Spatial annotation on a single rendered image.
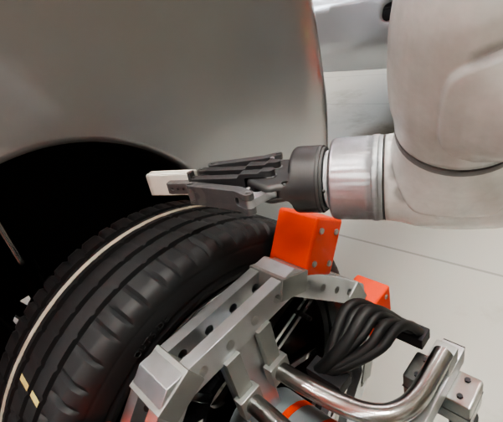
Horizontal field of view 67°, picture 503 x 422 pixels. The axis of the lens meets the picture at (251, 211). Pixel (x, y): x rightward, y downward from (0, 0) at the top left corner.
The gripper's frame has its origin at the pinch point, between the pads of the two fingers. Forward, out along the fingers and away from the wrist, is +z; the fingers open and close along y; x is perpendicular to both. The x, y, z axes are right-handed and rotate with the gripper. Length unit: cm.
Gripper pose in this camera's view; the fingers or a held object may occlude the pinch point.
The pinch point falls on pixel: (173, 182)
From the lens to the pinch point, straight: 50.7
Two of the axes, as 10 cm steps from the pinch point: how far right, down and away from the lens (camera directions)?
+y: 3.3, -4.8, 8.1
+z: -9.3, -0.1, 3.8
